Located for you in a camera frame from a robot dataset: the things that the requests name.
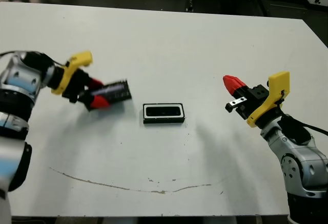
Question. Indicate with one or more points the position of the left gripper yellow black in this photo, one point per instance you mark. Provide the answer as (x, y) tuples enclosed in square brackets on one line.
[(74, 80)]

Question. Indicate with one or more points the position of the black box base white liner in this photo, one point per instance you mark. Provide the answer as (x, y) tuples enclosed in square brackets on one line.
[(164, 121)]

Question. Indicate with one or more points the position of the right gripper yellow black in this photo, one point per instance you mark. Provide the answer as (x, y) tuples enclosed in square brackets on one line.
[(276, 88)]

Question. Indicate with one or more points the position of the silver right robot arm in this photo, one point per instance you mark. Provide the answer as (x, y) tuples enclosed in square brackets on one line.
[(302, 162)]

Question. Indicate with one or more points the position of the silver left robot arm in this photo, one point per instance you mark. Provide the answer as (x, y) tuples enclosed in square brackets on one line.
[(15, 80)]

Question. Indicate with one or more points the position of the black camera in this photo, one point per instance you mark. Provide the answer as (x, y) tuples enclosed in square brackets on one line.
[(164, 111)]

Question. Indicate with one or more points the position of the glossy black box lid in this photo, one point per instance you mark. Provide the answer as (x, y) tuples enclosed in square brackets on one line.
[(118, 92)]

